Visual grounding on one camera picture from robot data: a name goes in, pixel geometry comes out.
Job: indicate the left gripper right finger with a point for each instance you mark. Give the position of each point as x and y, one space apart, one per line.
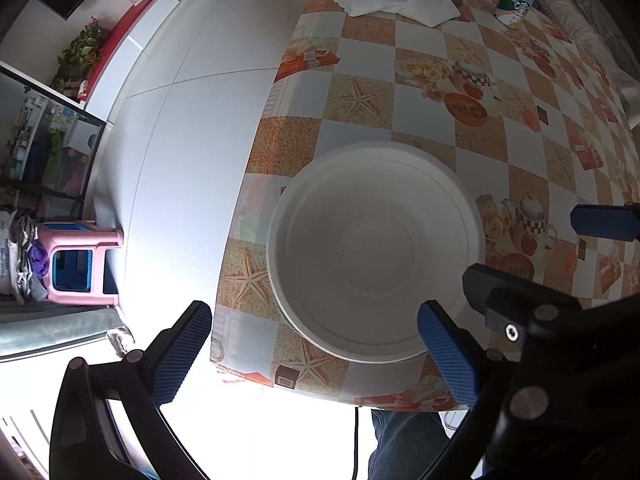
452 349

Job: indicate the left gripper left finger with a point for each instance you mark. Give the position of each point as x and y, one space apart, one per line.
173 351

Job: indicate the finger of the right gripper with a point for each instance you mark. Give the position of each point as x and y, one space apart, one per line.
505 299
607 221

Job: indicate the white foam bowl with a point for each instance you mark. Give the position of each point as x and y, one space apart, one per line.
360 238

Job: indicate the person leg in jeans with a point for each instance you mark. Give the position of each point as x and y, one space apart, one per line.
406 444

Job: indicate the pink plastic stool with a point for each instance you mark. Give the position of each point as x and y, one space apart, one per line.
76 253

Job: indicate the black glass cabinet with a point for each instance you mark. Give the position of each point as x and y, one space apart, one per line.
48 147

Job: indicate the blue label bottle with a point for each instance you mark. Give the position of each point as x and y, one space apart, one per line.
512 12

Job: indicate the white napkin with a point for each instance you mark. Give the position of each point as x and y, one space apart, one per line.
429 13

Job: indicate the green potted plant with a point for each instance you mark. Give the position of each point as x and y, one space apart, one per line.
77 62

